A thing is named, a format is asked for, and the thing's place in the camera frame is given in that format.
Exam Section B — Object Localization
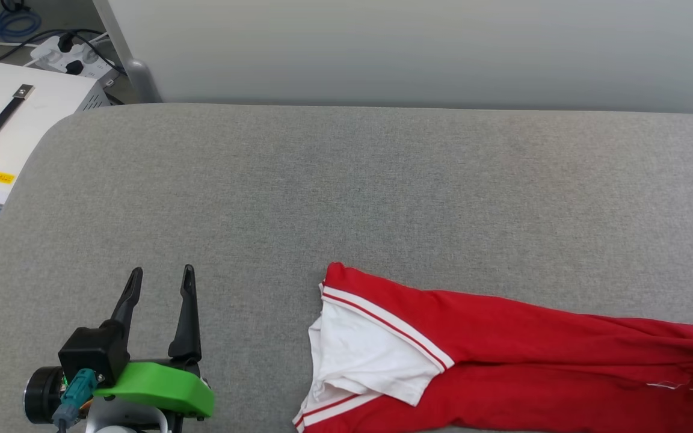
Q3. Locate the green and white left gripper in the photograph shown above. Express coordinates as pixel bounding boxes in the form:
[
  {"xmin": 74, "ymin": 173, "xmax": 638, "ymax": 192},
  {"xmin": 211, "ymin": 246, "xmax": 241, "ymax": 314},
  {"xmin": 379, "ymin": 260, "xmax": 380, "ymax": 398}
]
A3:
[{"xmin": 84, "ymin": 264, "xmax": 216, "ymax": 433}]

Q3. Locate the red and white jersey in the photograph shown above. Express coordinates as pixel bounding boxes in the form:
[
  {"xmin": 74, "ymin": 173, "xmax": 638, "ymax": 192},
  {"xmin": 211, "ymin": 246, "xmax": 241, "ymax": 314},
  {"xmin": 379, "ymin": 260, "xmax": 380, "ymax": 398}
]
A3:
[{"xmin": 292, "ymin": 262, "xmax": 693, "ymax": 433}]

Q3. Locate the light grey fabric sofa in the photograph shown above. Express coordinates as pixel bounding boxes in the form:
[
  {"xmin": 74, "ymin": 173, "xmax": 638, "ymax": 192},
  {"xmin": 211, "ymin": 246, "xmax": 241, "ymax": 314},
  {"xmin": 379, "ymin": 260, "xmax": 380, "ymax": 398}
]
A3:
[{"xmin": 0, "ymin": 103, "xmax": 693, "ymax": 433}]

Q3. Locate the white power strip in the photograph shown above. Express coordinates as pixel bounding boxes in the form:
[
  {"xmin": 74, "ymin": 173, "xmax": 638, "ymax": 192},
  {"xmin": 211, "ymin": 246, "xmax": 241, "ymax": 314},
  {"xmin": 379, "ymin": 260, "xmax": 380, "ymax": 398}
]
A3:
[{"xmin": 30, "ymin": 34, "xmax": 116, "ymax": 82}]

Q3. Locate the teal plug camera cable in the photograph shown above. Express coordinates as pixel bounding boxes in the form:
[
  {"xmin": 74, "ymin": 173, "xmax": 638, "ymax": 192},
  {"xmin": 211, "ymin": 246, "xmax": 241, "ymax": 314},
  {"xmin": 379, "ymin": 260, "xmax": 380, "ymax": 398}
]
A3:
[{"xmin": 51, "ymin": 369, "xmax": 99, "ymax": 433}]

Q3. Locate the white equipment case black handle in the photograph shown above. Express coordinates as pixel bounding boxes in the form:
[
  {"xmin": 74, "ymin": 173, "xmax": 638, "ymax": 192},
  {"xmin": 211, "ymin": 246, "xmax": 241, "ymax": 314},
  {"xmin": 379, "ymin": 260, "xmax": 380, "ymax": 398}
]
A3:
[{"xmin": 0, "ymin": 61, "xmax": 112, "ymax": 231}]

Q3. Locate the grey metal frame post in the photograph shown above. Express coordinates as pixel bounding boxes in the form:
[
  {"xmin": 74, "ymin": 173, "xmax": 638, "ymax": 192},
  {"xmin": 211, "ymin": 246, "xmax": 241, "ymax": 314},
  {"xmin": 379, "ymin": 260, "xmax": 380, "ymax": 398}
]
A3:
[{"xmin": 93, "ymin": 0, "xmax": 162, "ymax": 104}]

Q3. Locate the black power cable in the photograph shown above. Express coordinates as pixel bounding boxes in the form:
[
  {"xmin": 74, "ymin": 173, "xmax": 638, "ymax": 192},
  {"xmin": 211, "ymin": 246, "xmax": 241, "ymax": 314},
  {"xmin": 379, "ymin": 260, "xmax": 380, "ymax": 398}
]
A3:
[{"xmin": 0, "ymin": 27, "xmax": 126, "ymax": 76}]

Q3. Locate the blue floor cable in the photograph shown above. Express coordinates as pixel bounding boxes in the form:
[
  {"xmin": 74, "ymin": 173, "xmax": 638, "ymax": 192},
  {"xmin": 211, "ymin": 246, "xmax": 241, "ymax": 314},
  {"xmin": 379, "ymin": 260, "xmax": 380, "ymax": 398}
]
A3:
[{"xmin": 0, "ymin": 0, "xmax": 43, "ymax": 42}]

